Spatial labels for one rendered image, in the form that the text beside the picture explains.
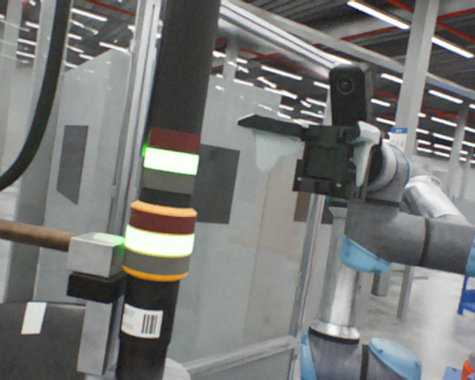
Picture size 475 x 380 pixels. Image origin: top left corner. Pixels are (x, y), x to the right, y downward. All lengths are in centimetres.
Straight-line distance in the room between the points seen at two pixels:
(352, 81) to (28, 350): 44
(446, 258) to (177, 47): 52
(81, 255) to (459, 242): 54
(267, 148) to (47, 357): 30
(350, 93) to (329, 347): 65
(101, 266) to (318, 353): 81
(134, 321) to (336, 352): 80
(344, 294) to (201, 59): 83
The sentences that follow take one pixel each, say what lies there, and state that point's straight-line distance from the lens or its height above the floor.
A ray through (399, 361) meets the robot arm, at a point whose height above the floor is 126.
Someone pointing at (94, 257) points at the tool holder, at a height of 154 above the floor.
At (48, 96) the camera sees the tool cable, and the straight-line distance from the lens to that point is 34.
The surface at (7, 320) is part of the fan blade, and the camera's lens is 51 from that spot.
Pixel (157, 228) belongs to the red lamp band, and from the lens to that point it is 28.
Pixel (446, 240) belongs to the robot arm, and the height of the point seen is 155.
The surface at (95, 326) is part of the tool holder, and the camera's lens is 32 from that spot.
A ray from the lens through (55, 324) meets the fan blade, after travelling 50.
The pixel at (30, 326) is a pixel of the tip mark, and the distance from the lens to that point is 50.
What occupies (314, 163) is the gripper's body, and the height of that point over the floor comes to 163.
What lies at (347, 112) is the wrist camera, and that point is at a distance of 57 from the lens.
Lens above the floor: 161
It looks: 3 degrees down
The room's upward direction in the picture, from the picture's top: 9 degrees clockwise
